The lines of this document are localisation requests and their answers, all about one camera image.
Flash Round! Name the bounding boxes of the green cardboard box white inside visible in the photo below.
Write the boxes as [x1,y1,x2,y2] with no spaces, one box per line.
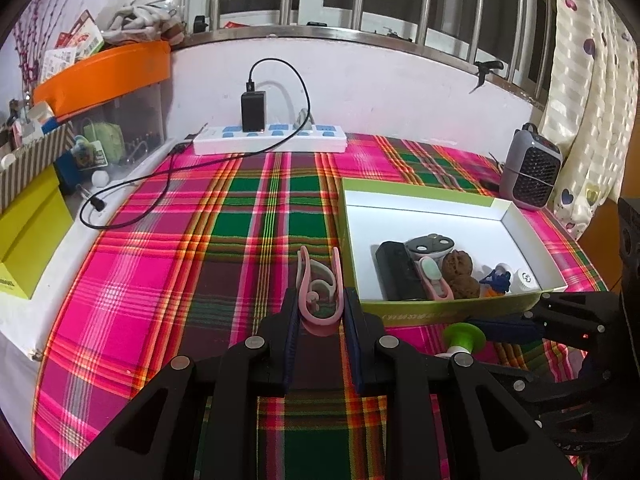
[340,176,569,325]

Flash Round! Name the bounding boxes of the blue printed packet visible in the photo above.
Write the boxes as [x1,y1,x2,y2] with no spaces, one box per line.
[54,141,109,187]

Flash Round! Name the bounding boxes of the metal window bars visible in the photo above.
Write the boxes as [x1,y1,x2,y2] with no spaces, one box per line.
[150,0,556,108]

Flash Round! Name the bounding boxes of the black metal gadget with holes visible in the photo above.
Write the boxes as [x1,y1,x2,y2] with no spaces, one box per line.
[406,234,456,262]

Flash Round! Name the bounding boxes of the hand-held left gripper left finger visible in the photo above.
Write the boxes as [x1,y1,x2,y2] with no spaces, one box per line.
[62,287,301,480]

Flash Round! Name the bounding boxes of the green pouch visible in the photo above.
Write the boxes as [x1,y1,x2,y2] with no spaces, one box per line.
[82,119,124,162]

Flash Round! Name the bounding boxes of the pink plastic clip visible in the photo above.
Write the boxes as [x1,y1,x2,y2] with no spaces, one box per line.
[297,246,344,338]

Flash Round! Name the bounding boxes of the pile of white gloves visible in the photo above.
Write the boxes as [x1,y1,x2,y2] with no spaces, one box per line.
[95,0,185,43]

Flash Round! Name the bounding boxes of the orange bin lid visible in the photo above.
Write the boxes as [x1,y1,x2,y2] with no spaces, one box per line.
[32,40,173,118]

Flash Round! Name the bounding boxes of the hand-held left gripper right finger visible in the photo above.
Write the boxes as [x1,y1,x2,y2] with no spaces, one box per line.
[344,287,581,480]

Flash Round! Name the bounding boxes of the green mushroom-shaped suction cup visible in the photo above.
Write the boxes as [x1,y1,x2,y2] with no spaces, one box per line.
[435,322,487,359]

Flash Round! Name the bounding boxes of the grey portable heater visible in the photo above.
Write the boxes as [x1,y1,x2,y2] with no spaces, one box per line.
[500,122,563,211]

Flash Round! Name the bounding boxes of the black charger cable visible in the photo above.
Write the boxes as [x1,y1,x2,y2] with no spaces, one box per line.
[79,58,308,231]

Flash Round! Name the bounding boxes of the cream curtain with hearts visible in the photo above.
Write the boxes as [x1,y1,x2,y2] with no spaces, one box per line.
[537,0,640,241]

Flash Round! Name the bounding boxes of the yellow-green box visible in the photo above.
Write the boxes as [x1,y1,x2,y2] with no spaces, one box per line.
[0,165,72,301]

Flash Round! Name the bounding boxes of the red and white printed cards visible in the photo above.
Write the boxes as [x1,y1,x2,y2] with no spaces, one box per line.
[39,9,105,83]

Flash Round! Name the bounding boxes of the pink blossom branch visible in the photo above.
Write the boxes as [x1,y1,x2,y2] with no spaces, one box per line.
[14,0,43,91]

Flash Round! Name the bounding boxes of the pink and white clip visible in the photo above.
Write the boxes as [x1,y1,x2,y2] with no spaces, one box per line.
[417,256,454,302]

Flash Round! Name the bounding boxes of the blue toy with orange tip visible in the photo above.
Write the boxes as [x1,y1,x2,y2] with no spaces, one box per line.
[479,266,512,297]

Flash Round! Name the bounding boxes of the wooden wardrobe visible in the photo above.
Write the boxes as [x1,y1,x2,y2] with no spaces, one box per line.
[575,195,623,293]

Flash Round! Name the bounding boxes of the white bottle cap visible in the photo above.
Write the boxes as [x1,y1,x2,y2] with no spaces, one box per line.
[514,267,539,292]

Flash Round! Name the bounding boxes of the pink plaid tablecloth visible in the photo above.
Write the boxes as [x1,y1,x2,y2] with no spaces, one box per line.
[32,132,608,480]

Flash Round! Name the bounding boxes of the black rectangular case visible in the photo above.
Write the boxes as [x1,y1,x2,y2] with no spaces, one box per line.
[376,241,422,302]

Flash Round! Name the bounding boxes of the brown walnut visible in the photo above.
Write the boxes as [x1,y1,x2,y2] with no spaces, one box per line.
[442,251,476,282]
[452,277,482,302]

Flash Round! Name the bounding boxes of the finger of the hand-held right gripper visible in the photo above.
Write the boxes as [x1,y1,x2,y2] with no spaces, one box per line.
[467,291,623,348]
[492,357,636,456]

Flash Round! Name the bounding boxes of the black charger plug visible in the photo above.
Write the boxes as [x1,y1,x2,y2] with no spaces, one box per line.
[241,91,267,132]

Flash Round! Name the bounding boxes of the striped cardboard box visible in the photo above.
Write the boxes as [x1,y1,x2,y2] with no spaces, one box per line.
[0,124,76,213]

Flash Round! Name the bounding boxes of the white power strip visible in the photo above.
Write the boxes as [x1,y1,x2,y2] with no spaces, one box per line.
[192,125,348,156]

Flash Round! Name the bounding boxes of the black strap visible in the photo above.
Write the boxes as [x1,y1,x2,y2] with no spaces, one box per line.
[469,60,504,94]

